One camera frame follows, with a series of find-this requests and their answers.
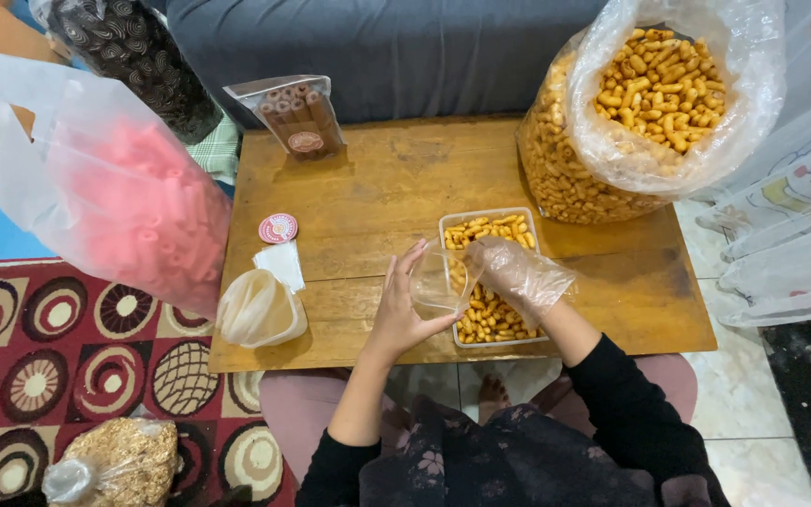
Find person's right hand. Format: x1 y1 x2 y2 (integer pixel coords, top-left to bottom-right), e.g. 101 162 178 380
465 236 578 330

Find person's left hand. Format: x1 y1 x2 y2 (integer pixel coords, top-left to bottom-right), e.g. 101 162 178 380
365 238 460 361

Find small clear plastic bag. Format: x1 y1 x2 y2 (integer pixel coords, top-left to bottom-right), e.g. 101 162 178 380
409 238 485 315

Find clear rectangular plastic container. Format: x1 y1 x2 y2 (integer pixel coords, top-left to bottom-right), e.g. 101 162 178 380
438 207 551 349

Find heap of yellow snack sticks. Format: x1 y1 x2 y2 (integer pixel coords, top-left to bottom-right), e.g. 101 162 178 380
444 213 544 345

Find large clear bag of snacks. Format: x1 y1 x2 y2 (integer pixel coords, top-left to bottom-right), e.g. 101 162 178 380
516 0 788 226

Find white sticker sheet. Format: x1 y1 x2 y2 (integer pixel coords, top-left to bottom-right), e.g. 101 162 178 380
252 240 306 294

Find round red sticker label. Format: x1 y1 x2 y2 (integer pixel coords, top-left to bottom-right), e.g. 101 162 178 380
258 213 299 245

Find grey sofa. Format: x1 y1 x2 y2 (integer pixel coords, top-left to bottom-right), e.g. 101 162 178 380
145 0 611 131

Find packet of brown wafer rolls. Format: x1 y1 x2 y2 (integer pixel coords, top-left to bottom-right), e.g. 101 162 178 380
223 75 346 161

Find stack of empty clear bags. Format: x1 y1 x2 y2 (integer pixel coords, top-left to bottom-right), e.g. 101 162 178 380
215 268 309 350

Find green checked cloth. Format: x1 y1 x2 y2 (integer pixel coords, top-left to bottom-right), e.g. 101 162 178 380
184 113 241 185

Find white sheer printed curtain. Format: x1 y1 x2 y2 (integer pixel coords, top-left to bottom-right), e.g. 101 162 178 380
694 0 811 328

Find bag of pink tube snacks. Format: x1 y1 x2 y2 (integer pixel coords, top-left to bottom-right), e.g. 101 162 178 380
0 48 234 321

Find bag of dark swirl snacks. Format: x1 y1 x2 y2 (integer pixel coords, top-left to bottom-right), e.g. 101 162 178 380
29 0 225 145

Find bag of golden crumb snacks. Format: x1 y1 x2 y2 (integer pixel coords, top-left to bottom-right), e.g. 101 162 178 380
41 415 181 507

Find red patterned circle rug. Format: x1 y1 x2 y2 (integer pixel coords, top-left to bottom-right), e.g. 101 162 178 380
0 259 297 507

